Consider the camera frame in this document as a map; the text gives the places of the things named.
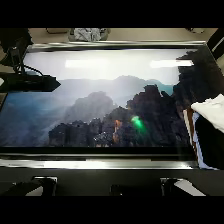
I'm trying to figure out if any black cable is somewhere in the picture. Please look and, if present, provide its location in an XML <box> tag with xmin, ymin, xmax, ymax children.
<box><xmin>9</xmin><ymin>45</ymin><xmax>45</xmax><ymax>78</ymax></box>

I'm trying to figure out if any white shirt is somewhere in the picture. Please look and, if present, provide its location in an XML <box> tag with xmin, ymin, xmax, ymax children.
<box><xmin>190</xmin><ymin>93</ymin><xmax>224</xmax><ymax>134</ymax></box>

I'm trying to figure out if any silver frame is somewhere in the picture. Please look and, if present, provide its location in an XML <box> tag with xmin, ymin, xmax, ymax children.
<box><xmin>0</xmin><ymin>40</ymin><xmax>214</xmax><ymax>197</ymax></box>

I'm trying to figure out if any heap of clothes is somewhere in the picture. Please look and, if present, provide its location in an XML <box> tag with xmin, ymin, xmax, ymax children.
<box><xmin>68</xmin><ymin>27</ymin><xmax>110</xmax><ymax>43</ymax></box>

